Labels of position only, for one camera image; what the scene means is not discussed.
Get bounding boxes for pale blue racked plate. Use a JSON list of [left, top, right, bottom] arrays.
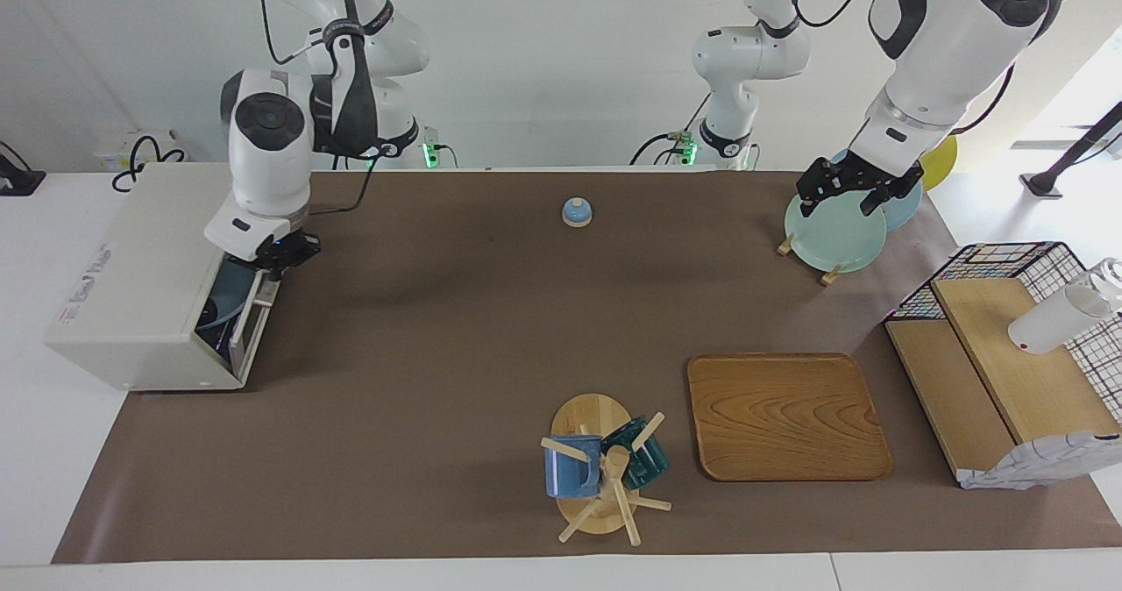
[[828, 148, 924, 232]]

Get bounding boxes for white patterned cloth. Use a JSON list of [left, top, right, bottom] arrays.
[[957, 431, 1122, 491]]

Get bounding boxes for wooden mug tree stand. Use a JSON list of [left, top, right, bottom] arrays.
[[539, 394, 673, 546]]

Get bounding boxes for white cup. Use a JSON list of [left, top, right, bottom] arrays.
[[1008, 258, 1122, 355]]

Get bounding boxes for cream toaster oven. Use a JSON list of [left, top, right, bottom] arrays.
[[44, 163, 281, 392]]

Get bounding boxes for black wire basket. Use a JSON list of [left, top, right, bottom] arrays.
[[884, 241, 1122, 425]]

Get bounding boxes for pale green plate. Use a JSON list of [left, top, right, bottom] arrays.
[[784, 188, 888, 274]]

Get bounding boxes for glass oven door with handle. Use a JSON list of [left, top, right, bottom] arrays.
[[197, 258, 281, 379]]

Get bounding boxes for wooden serving tray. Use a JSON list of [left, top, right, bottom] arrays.
[[686, 352, 894, 483]]

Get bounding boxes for dark green mug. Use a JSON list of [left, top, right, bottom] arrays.
[[601, 416, 671, 490]]

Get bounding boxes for wooden shelf box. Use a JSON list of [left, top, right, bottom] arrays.
[[885, 277, 1122, 487]]

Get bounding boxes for white power socket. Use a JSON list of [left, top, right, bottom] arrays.
[[95, 129, 181, 171]]

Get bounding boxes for blue mug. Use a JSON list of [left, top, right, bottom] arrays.
[[543, 434, 604, 499]]

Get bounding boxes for black coiled oven cord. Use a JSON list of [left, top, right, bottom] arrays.
[[111, 135, 188, 194]]

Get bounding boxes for wooden plate rack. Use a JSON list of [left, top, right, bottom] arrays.
[[777, 233, 842, 287]]

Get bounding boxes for black clamp mount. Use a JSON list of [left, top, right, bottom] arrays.
[[0, 139, 46, 197]]

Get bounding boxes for brown table mat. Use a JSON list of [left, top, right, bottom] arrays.
[[51, 170, 1122, 566]]

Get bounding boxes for yellow plate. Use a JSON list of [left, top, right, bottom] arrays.
[[916, 135, 958, 193]]

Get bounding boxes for light blue plate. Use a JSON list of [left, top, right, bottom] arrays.
[[206, 262, 259, 329]]

